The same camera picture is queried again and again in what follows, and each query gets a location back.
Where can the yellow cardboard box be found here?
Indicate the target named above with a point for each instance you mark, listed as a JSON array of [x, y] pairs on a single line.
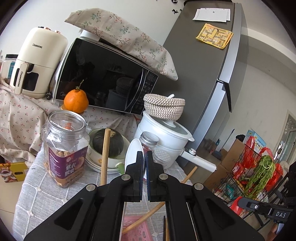
[[13, 172]]

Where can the white electric pot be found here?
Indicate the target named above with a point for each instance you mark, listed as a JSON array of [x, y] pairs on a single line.
[[173, 138]]

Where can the orange tangerine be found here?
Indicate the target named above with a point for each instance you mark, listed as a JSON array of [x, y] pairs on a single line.
[[76, 100]]

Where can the grey checked tablecloth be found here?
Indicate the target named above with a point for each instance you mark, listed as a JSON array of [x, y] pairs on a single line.
[[40, 197]]

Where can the clear container blue label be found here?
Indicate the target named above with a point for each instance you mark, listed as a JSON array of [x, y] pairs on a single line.
[[8, 65]]

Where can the green vegetables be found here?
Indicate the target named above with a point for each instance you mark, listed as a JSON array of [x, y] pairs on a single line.
[[262, 174]]

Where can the dark green pumpkin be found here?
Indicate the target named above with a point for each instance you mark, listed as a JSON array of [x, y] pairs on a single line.
[[116, 144]]

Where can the red goji jar metal lid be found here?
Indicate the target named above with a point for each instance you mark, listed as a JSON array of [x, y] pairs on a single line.
[[149, 142]]

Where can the black microwave oven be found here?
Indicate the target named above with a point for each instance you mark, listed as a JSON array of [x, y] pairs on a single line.
[[110, 78]]

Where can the floral cloth over shelf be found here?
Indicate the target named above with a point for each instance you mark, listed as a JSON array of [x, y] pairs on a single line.
[[22, 118]]

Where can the clear jar purple label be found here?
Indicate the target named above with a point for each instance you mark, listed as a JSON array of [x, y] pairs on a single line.
[[65, 142]]

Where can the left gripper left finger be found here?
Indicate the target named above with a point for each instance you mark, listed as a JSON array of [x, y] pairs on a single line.
[[134, 187]]

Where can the woven rope basket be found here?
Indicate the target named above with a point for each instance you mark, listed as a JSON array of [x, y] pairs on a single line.
[[162, 107]]

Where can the pink perforated utensil basket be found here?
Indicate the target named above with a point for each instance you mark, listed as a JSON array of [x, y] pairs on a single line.
[[139, 233]]

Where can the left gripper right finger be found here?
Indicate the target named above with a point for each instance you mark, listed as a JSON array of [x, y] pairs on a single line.
[[155, 189]]

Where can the red goji jar white lid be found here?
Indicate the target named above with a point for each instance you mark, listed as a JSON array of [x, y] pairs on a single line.
[[161, 157]]

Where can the white ceramic bowl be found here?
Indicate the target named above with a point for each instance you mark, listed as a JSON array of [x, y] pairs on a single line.
[[115, 165]]

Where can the black wire rack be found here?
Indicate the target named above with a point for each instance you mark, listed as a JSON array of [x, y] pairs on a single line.
[[234, 184]]

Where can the yellow paper on fridge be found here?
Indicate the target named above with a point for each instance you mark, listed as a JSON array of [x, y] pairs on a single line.
[[214, 36]]

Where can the grey refrigerator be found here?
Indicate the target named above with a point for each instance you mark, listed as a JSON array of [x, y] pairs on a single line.
[[205, 73]]

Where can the white plate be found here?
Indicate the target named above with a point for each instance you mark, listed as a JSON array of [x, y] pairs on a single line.
[[131, 155]]

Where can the long wooden chopstick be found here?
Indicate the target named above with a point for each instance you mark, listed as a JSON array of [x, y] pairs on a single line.
[[155, 209]]

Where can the white paper on fridge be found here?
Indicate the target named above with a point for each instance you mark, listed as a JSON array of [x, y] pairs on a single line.
[[212, 15]]

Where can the right hand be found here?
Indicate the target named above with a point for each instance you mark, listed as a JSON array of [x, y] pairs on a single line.
[[276, 232]]

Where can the floral cloth on microwave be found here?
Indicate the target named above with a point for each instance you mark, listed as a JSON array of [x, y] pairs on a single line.
[[125, 36]]

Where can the cream air fryer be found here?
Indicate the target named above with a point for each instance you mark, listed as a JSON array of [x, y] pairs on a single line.
[[37, 61]]

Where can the black chopstick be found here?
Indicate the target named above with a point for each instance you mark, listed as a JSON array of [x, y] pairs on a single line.
[[164, 228]]

